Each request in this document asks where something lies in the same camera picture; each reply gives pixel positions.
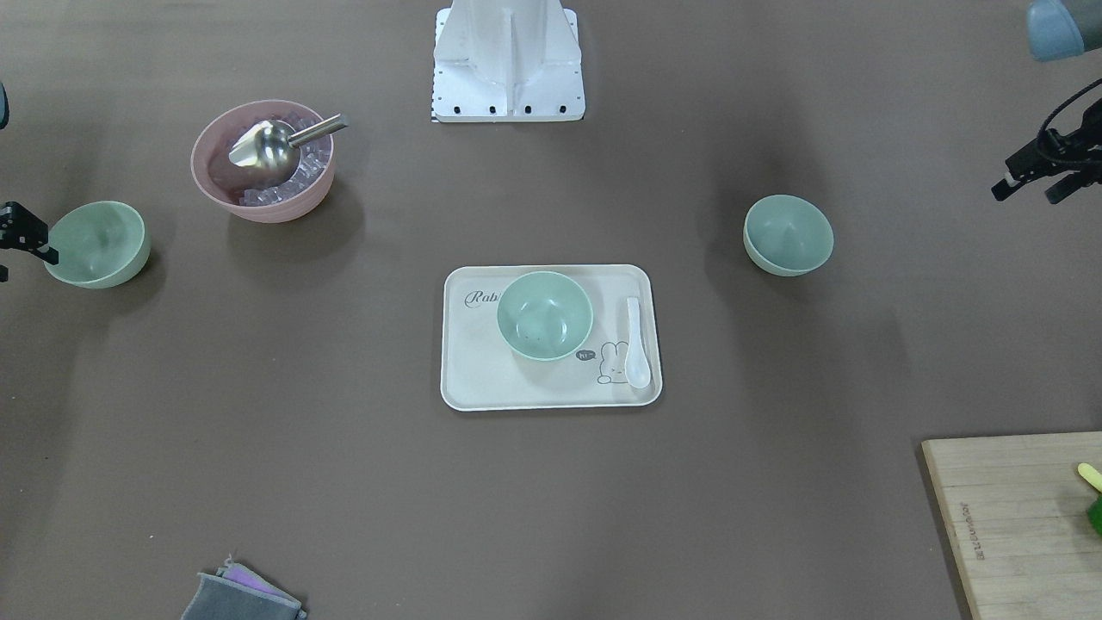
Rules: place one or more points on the cream rabbit serving tray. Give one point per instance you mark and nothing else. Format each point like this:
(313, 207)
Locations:
(480, 372)

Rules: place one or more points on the green lime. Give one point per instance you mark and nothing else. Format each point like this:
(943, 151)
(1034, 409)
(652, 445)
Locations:
(1094, 515)

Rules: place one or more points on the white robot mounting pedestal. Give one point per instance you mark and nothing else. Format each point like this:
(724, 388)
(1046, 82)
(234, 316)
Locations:
(507, 61)

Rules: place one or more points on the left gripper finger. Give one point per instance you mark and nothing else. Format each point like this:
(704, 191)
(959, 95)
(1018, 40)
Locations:
(1065, 187)
(1009, 185)

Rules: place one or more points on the pink bowl with ice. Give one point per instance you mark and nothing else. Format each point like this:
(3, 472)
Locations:
(302, 194)

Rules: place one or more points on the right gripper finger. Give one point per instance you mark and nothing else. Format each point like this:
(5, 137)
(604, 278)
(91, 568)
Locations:
(46, 253)

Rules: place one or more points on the metal ice scoop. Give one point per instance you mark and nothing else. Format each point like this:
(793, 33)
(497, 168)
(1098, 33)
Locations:
(273, 147)

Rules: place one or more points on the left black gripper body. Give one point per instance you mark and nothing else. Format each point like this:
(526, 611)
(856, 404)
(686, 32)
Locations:
(1030, 164)

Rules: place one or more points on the green bowl on tray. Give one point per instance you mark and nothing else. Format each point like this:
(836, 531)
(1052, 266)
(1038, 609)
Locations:
(545, 315)

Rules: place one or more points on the wooden cutting board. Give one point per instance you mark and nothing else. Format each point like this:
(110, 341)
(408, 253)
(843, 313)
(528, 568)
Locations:
(1016, 513)

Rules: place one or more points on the folded grey cloth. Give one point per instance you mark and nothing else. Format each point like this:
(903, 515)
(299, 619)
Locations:
(236, 591)

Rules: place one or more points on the yellow plastic knife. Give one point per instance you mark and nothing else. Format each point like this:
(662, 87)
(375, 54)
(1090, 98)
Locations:
(1090, 475)

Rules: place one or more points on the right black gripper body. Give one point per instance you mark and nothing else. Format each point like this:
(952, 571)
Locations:
(19, 227)

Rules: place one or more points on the green bowl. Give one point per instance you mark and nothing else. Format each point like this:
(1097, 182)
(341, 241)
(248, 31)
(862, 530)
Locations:
(101, 245)
(545, 315)
(787, 236)

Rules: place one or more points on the white ceramic soup spoon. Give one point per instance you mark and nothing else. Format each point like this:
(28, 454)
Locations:
(637, 366)

